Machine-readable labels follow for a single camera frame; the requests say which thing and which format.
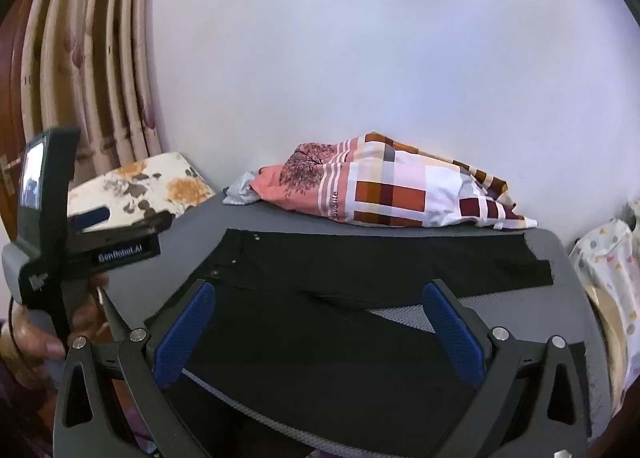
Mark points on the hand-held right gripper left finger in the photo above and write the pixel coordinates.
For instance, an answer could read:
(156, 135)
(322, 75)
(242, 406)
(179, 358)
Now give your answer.
(185, 333)

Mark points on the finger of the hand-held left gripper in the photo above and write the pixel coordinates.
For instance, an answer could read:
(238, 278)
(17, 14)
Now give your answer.
(90, 219)
(150, 225)

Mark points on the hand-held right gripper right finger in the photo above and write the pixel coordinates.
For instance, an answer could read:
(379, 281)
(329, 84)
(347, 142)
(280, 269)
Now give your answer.
(452, 333)

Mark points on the black pants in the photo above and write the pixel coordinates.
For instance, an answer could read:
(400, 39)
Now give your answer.
(325, 353)

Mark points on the person's left hand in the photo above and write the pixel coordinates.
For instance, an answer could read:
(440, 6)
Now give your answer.
(85, 308)

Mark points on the white orange patterned cloth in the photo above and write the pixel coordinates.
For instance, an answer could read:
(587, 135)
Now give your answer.
(165, 182)

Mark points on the grey mesh work surface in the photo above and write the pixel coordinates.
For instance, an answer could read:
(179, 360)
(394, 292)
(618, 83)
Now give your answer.
(210, 218)

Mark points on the grey white crumpled cloth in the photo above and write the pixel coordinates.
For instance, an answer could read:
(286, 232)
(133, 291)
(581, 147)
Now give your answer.
(240, 193)

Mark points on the brown wooden door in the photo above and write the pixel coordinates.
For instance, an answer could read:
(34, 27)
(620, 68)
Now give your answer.
(10, 102)

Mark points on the checked orange white blanket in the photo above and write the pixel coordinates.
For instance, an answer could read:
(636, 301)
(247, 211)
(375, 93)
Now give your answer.
(400, 188)

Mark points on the beige floral curtain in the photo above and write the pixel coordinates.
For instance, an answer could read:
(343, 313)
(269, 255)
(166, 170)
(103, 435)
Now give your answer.
(100, 62)

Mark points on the white dotted cloth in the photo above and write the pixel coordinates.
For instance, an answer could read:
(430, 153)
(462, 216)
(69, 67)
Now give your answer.
(605, 258)

